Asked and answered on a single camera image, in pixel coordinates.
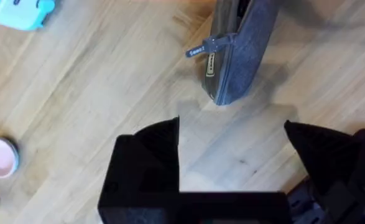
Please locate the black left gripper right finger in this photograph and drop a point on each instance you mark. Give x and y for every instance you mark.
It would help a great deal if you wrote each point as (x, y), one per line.
(340, 161)

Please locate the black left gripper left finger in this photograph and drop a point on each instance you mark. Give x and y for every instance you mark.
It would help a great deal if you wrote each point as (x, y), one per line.
(141, 168)

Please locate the blue denim zip bag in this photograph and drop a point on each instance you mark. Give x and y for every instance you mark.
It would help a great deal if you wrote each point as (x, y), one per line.
(247, 46)

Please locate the turquoise and white case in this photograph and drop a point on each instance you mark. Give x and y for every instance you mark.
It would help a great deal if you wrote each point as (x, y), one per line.
(17, 12)

